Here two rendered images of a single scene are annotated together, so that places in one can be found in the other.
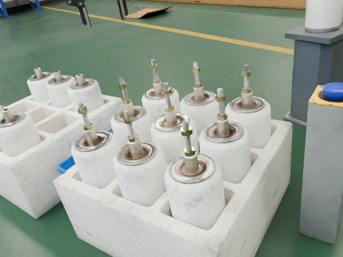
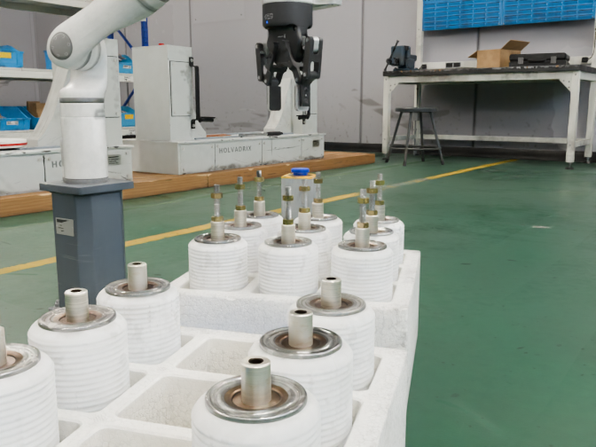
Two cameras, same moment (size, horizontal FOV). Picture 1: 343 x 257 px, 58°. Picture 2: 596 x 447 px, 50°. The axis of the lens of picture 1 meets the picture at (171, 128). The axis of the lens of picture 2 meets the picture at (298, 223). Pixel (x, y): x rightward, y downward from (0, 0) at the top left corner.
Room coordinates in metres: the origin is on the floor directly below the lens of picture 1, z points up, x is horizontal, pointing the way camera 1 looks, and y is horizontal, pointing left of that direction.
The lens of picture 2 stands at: (1.06, 0.99, 0.46)
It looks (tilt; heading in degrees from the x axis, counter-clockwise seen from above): 10 degrees down; 244
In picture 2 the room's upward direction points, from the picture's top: straight up
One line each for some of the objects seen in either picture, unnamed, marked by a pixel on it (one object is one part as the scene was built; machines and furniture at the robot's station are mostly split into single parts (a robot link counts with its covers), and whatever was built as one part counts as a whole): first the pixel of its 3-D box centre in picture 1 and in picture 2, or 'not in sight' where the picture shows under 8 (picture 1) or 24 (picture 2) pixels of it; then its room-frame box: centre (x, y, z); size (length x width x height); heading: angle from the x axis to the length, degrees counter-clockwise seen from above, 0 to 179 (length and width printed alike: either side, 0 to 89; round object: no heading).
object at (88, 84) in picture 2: not in sight; (80, 67); (0.87, -0.48, 0.54); 0.09 x 0.09 x 0.17; 47
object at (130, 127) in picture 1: (130, 129); (372, 202); (0.48, 0.07, 0.30); 0.01 x 0.01 x 0.08
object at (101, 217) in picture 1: (182, 181); (304, 316); (0.57, 0.00, 0.09); 0.39 x 0.39 x 0.18; 51
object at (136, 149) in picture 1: (135, 147); (371, 224); (0.48, 0.07, 0.26); 0.02 x 0.02 x 0.03
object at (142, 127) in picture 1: (138, 147); (288, 297); (0.64, 0.09, 0.16); 0.10 x 0.10 x 0.18
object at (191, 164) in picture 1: (191, 161); (379, 213); (0.40, -0.02, 0.26); 0.02 x 0.02 x 0.03
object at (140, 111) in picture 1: (129, 114); (288, 242); (0.64, 0.09, 0.25); 0.08 x 0.08 x 0.01
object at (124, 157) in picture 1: (137, 153); (371, 231); (0.48, 0.07, 0.25); 0.08 x 0.08 x 0.01
